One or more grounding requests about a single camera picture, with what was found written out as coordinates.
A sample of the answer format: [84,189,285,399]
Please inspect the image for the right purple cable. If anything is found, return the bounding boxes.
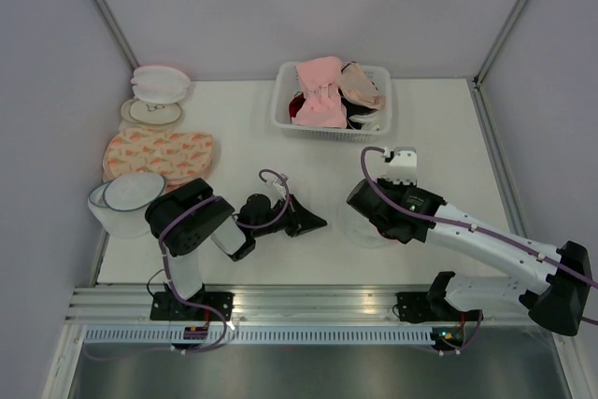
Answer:
[360,146,598,358]

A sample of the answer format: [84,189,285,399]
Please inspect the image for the dark red black bra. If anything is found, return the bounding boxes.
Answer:
[288,93,306,126]

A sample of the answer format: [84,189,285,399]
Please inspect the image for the pink bra in basket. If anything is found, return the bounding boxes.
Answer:
[295,56,347,129]

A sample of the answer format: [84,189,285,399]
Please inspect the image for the beige bra in basket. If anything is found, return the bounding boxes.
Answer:
[336,62,386,110]

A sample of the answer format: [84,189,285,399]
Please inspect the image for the pink laundry bag under stack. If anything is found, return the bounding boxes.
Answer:
[163,178,205,199]

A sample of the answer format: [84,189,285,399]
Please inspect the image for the right aluminium frame post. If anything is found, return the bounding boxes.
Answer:
[473,0,532,88]

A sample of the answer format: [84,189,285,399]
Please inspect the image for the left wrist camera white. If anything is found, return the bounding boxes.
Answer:
[271,175,290,203]

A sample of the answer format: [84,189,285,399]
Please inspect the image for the white bra in basket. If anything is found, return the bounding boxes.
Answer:
[348,110,382,132]

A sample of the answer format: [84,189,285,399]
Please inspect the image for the white plastic perforated basket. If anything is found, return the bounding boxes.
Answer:
[270,56,393,143]

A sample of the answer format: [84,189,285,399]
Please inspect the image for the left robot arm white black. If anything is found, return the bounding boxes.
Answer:
[145,176,327,322]

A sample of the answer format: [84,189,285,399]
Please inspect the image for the aluminium frame post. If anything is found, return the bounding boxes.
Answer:
[91,0,139,71]
[473,0,532,88]

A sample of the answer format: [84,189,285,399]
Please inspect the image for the grey-trimmed white mesh laundry bag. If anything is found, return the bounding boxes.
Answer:
[88,172,166,239]

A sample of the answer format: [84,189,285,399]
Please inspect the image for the white slotted cable duct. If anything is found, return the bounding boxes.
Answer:
[85,326,434,346]

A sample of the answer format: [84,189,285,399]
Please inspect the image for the left aluminium frame post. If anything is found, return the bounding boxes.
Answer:
[91,0,139,71]

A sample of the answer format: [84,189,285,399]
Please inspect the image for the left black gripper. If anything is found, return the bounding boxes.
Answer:
[253,193,327,238]

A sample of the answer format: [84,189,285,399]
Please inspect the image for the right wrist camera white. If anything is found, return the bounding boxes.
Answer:
[383,147,418,186]

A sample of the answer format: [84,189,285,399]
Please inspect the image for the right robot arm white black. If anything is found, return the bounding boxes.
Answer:
[347,179,595,336]

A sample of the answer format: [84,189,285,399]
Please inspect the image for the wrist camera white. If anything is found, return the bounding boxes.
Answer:
[383,147,418,186]
[271,175,290,203]

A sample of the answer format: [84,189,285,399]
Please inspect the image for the white mesh laundry bag pink zipper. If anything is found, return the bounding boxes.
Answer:
[337,203,388,249]

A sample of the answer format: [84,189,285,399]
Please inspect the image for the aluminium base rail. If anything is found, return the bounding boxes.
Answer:
[64,284,574,325]

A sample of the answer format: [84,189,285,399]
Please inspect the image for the carrot print laundry bag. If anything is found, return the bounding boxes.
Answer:
[103,128,214,186]

